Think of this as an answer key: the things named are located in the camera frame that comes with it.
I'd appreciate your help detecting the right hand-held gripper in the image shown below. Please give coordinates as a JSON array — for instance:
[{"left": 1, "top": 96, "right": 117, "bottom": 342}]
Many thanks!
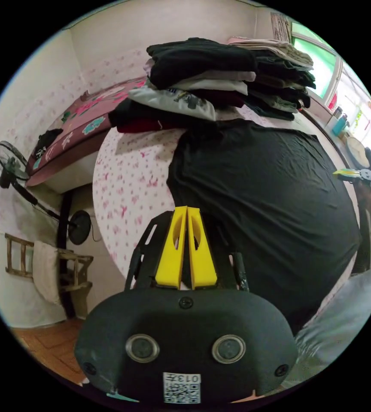
[{"left": 332, "top": 168, "right": 371, "bottom": 187}]

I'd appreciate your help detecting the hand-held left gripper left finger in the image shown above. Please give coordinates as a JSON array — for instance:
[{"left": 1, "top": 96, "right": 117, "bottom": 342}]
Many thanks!
[{"left": 155, "top": 206, "right": 188, "bottom": 288}]

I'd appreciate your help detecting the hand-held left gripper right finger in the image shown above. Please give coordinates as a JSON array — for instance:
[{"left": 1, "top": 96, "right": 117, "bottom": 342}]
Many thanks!
[{"left": 188, "top": 207, "right": 218, "bottom": 290}]

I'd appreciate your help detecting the black short sleeve shirt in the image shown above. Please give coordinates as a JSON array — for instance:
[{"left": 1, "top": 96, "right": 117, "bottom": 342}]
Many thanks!
[{"left": 166, "top": 118, "right": 362, "bottom": 333}]

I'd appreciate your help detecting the person's right hand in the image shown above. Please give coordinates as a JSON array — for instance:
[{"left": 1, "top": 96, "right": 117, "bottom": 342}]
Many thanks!
[{"left": 355, "top": 182, "right": 371, "bottom": 208}]

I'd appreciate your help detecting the teal bottle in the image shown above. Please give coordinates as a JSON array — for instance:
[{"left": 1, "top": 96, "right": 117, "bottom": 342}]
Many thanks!
[{"left": 331, "top": 113, "right": 348, "bottom": 136}]

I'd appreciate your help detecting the bed with pink floral sheet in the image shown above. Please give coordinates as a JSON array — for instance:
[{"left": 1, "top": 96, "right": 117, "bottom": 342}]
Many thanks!
[{"left": 92, "top": 104, "right": 368, "bottom": 326}]

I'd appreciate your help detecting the wooden chair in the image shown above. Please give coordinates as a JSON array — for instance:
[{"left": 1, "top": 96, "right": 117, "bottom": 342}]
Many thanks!
[{"left": 5, "top": 233, "right": 94, "bottom": 310}]

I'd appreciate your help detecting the window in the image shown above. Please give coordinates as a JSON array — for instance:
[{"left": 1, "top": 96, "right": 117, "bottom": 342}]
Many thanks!
[{"left": 289, "top": 21, "right": 344, "bottom": 101}]

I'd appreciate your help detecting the white cloth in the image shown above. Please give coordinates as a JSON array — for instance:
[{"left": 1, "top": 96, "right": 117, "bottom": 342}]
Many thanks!
[{"left": 32, "top": 240, "right": 61, "bottom": 306}]

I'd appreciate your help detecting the person's body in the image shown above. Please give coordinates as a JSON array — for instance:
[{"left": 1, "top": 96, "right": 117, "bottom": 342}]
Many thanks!
[{"left": 283, "top": 254, "right": 371, "bottom": 391}]

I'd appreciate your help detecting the platform with maroon flowered quilt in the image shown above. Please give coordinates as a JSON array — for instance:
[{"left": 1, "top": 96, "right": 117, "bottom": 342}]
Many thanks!
[{"left": 25, "top": 77, "right": 148, "bottom": 194}]

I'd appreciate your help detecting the black garment with white print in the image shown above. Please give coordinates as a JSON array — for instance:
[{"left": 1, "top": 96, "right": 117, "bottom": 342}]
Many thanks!
[{"left": 32, "top": 128, "right": 64, "bottom": 159}]

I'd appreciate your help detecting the pile of clothes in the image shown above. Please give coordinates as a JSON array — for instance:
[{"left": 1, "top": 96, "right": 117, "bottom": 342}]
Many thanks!
[{"left": 108, "top": 37, "right": 317, "bottom": 134}]

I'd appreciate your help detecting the black standing fan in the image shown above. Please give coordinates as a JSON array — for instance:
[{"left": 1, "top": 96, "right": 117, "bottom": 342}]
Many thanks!
[{"left": 0, "top": 140, "right": 92, "bottom": 246}]

